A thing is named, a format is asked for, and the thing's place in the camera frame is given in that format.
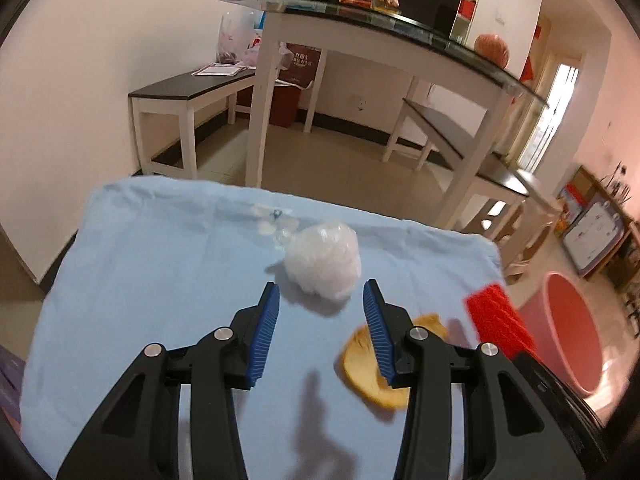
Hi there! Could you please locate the orange peel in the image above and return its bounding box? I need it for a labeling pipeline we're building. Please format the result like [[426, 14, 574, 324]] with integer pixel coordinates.
[[341, 313, 449, 412]]

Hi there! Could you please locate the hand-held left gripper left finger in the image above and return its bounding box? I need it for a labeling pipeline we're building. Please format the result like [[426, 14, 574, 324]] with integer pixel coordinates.
[[56, 281, 281, 480]]

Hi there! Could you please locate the orange round fruit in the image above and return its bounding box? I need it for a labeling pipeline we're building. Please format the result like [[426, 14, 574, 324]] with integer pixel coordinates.
[[474, 33, 510, 68]]

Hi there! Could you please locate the dark red paper bag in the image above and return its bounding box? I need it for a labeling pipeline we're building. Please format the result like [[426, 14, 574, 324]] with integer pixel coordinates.
[[277, 42, 321, 86]]

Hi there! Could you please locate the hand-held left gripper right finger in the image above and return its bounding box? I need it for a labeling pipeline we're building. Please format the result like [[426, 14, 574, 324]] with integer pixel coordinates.
[[362, 279, 586, 480]]

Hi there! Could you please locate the beige plastic stool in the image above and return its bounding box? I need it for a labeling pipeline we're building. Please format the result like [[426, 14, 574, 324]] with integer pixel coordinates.
[[462, 195, 558, 278]]

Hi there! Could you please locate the purple cloth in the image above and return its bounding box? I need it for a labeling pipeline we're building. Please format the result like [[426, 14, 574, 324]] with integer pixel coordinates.
[[0, 344, 28, 413]]

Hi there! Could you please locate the light blue floral cloth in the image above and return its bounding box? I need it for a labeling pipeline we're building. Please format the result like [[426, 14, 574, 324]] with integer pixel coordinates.
[[20, 176, 503, 480]]

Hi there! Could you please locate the glass door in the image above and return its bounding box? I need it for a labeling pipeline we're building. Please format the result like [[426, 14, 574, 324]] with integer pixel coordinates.
[[517, 62, 581, 171]]

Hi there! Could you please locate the paper sheet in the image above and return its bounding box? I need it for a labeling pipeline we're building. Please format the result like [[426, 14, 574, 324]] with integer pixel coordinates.
[[191, 62, 251, 77]]

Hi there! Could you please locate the white plastic bag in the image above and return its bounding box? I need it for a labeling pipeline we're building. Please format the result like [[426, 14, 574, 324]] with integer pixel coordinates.
[[217, 10, 266, 66]]

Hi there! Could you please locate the white bench with dark seat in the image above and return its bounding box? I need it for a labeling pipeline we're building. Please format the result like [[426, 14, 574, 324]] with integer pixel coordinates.
[[382, 99, 531, 233], [128, 67, 258, 181]]

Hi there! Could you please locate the white glass-top dining table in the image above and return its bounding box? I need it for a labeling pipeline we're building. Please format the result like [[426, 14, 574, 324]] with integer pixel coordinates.
[[216, 0, 551, 231]]

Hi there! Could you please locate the white printed board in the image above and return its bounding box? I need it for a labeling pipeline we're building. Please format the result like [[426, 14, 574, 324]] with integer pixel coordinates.
[[562, 199, 633, 281]]

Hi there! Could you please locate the red bin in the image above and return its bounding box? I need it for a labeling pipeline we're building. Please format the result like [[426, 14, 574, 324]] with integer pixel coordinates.
[[270, 85, 302, 128]]

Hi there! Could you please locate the white plastic bag ball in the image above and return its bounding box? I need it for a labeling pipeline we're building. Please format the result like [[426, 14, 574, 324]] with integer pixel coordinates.
[[284, 221, 362, 303]]

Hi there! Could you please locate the red foam net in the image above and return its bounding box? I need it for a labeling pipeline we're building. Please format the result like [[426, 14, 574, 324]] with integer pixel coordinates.
[[465, 282, 538, 361]]

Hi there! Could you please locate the pink plastic bucket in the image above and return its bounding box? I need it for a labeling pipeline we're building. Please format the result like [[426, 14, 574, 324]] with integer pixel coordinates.
[[517, 271, 631, 398]]

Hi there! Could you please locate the colourful printed box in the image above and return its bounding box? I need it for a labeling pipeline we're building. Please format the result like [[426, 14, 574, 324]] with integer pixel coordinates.
[[556, 184, 596, 241]]

